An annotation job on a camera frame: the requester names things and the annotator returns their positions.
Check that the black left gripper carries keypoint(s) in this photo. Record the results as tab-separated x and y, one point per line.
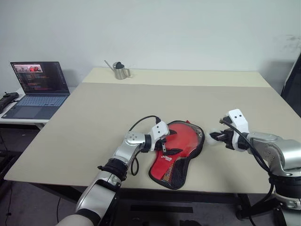
163	146

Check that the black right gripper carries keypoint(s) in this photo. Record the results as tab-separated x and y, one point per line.
228	139

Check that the red and black paddle case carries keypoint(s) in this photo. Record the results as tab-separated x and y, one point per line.
181	141

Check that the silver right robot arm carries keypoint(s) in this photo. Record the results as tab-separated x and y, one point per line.
282	150

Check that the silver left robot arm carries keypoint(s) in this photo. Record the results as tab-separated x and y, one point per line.
122	153

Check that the black flat floor bar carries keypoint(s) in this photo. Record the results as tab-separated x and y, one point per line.
162	209

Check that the steel watering can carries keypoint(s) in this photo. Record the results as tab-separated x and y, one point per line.
121	73

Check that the black office chair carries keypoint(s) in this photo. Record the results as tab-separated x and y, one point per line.
294	94

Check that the open grey laptop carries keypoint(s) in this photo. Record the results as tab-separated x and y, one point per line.
35	103

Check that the white side table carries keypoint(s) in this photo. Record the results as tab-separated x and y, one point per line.
23	121

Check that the black device on side table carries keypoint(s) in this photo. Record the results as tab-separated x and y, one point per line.
7	97

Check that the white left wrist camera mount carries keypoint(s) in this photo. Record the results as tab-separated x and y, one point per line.
160	130

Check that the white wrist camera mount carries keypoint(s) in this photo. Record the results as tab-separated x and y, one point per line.
160	130
240	120

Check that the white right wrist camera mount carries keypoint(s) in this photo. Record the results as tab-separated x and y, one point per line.
240	120

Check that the black table frame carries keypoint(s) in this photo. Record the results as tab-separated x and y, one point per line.
243	204

